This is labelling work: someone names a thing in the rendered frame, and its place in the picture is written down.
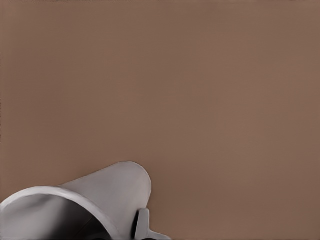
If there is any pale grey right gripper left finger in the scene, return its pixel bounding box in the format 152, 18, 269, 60
79, 216, 114, 240

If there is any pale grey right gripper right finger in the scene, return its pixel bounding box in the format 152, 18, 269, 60
131, 207, 173, 240

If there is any white IKEA cup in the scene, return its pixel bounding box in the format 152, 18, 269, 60
0, 160, 153, 240

